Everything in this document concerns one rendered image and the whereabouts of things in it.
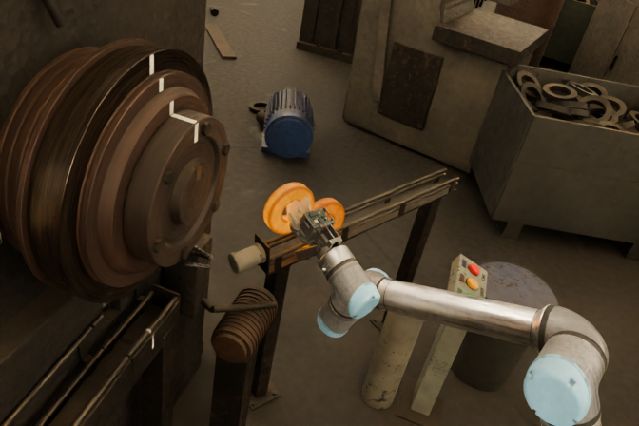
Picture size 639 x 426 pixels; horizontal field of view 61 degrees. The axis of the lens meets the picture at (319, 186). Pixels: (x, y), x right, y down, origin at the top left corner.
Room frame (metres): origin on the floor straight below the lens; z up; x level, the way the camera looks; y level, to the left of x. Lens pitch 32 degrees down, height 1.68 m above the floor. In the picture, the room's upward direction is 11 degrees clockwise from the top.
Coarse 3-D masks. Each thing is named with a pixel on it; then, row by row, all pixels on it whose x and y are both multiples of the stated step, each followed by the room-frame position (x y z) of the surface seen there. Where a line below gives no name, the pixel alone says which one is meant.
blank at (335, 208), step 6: (324, 198) 1.35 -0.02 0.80; (330, 198) 1.36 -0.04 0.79; (318, 204) 1.31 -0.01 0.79; (324, 204) 1.31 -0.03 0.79; (330, 204) 1.33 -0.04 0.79; (336, 204) 1.34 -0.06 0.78; (312, 210) 1.30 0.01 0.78; (330, 210) 1.33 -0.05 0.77; (336, 210) 1.34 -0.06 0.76; (342, 210) 1.36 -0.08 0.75; (336, 216) 1.35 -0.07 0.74; (342, 216) 1.37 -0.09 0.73; (336, 222) 1.35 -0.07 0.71; (342, 222) 1.37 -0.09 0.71
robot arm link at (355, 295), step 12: (348, 264) 1.05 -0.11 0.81; (336, 276) 1.02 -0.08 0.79; (348, 276) 1.02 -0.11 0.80; (360, 276) 1.03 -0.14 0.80; (336, 288) 1.01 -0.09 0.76; (348, 288) 1.00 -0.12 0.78; (360, 288) 0.99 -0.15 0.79; (372, 288) 1.00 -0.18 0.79; (336, 300) 1.00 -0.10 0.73; (348, 300) 0.98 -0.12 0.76; (360, 300) 0.97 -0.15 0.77; (372, 300) 0.99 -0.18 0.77; (348, 312) 0.97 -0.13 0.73; (360, 312) 0.98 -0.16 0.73
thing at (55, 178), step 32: (96, 64) 0.77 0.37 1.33; (128, 64) 0.76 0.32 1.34; (160, 64) 0.83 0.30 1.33; (192, 64) 0.94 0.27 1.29; (96, 96) 0.70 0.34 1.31; (64, 128) 0.66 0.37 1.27; (96, 128) 0.67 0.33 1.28; (64, 160) 0.63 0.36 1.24; (32, 192) 0.61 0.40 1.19; (64, 192) 0.60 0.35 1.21; (32, 224) 0.60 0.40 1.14; (64, 224) 0.59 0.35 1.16; (64, 256) 0.59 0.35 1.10; (96, 288) 0.65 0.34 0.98; (128, 288) 0.74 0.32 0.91
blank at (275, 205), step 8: (288, 184) 1.25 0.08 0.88; (296, 184) 1.26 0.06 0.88; (280, 192) 1.22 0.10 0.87; (288, 192) 1.22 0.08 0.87; (296, 192) 1.24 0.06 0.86; (304, 192) 1.26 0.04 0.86; (272, 200) 1.21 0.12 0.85; (280, 200) 1.21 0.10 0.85; (288, 200) 1.23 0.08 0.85; (296, 200) 1.24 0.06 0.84; (312, 200) 1.28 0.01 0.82; (264, 208) 1.21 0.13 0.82; (272, 208) 1.19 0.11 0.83; (280, 208) 1.21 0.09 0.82; (312, 208) 1.29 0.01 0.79; (264, 216) 1.20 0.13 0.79; (272, 216) 1.19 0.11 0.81; (280, 216) 1.21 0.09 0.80; (272, 224) 1.19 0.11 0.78; (280, 224) 1.21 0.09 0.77; (288, 224) 1.23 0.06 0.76; (280, 232) 1.21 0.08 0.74; (288, 232) 1.24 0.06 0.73
